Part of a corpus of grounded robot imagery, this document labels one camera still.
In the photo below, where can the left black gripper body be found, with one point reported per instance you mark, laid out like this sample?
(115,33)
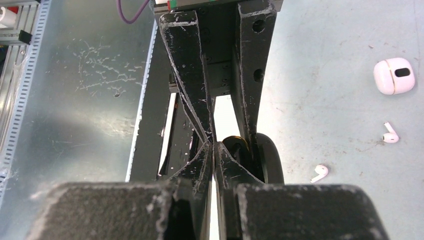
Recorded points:
(217,20)

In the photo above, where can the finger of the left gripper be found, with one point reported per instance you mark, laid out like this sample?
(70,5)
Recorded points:
(254,27)
(180,33)

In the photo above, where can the white earbud charging case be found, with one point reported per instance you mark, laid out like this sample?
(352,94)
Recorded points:
(394,76)

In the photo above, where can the white earbud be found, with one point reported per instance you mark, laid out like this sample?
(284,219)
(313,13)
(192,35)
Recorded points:
(390,136)
(321,171)

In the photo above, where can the black earbud charging case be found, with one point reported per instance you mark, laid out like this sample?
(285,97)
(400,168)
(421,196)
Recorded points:
(268,154)

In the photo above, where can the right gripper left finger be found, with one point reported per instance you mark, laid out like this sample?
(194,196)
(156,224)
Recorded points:
(173,209)

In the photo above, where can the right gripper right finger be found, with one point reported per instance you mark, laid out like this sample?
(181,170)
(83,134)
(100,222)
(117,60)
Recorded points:
(249,209)

